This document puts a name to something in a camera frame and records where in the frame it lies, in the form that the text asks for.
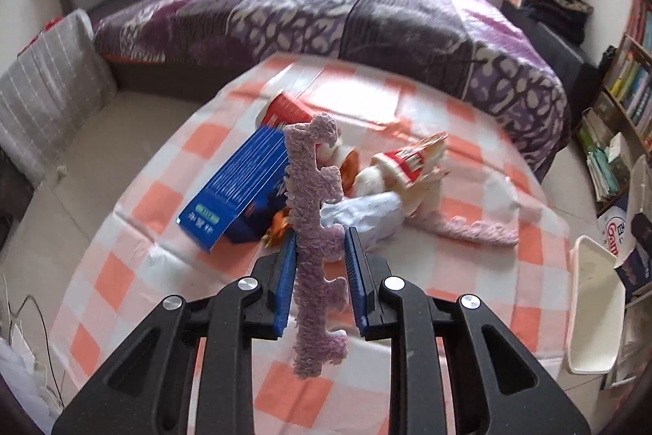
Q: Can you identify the red noodle cup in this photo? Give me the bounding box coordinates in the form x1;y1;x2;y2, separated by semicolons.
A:
255;91;315;131

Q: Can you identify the bookshelf with books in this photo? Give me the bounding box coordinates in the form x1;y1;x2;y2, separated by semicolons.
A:
575;0;652;214

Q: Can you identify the crushed red white paper cup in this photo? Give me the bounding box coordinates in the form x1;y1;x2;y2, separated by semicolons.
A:
369;132;452;208

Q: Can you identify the white plastic bag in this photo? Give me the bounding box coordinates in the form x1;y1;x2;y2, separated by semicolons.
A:
321;190;406;253

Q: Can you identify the white cloth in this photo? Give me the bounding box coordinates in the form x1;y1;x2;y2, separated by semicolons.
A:
0;338;58;435

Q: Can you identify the purple fuzzy strip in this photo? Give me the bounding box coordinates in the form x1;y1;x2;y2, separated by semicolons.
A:
282;113;350;380
407;205;520;249

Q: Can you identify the black cable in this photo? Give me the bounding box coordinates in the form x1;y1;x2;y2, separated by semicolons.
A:
0;272;67;415

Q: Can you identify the white bottle with orange label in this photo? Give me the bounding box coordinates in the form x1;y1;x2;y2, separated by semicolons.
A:
318;142;360;197

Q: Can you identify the orange snack wrapper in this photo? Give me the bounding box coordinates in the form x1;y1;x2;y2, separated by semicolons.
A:
262;205;296;245

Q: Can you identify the orange white checkered tablecloth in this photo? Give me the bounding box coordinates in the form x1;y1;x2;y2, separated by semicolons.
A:
51;53;572;435

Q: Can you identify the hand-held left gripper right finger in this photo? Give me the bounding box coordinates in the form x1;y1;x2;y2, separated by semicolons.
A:
344;226;592;435

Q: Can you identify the grey checked mat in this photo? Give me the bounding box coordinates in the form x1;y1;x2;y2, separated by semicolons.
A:
0;8;119;187

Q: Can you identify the white plastic bin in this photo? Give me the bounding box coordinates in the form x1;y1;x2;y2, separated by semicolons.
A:
565;235;630;375

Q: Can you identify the printed cardboard box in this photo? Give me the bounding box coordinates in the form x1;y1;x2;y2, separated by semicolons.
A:
596;195;652;263

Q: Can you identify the blue carton box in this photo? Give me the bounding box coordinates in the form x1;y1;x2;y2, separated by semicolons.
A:
176;125;293;253

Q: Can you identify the black bench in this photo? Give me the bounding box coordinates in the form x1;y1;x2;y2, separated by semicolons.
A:
502;0;603;110

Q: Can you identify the black floor appliance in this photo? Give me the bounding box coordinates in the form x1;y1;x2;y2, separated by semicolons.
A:
0;150;27;252

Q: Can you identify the bed with purple blanket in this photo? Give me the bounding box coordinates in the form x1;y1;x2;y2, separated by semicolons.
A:
92;0;572;181

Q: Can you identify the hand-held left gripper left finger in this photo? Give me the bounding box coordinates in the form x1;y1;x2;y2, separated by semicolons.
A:
51;231;299;435

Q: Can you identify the pile of dark clothes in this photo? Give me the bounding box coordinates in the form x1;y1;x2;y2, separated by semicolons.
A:
520;0;595;46

